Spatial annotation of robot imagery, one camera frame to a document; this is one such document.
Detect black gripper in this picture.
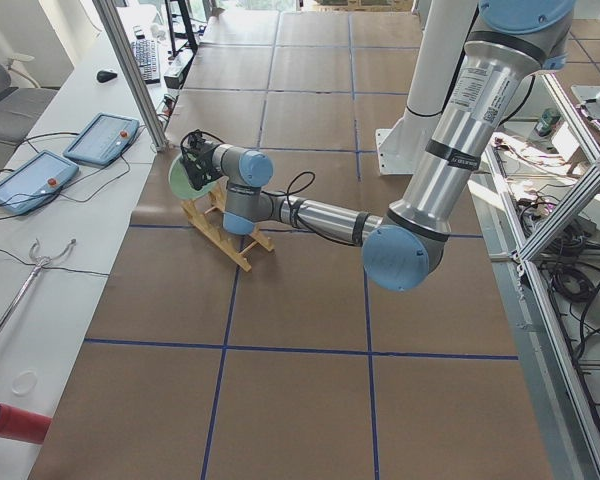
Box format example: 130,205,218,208
180,130,221,190

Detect light green round plate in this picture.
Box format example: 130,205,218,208
168,155,217,200

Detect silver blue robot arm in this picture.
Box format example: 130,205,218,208
172,1,574,291

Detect wooden dish rack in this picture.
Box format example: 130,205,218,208
180,191,276,274

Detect blue teach pendant far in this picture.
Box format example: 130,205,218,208
63,113,140,166

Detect blue teach pendant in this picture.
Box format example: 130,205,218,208
63,113,140,166
0,150,79,214

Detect black keyboard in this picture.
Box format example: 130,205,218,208
130,39,161,84

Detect black computer mouse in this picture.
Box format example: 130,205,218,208
96,70,118,84

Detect blue teach pendant near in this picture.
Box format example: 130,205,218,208
0,150,79,214

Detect grey office chair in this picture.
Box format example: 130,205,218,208
0,64,58,145

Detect metal grabber pole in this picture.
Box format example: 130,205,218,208
0,239,77,334

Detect red cylinder tube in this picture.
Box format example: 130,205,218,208
0,403,52,445

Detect aluminium frame post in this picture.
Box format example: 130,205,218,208
93,0,168,152

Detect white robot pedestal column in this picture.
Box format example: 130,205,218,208
376,0,477,175

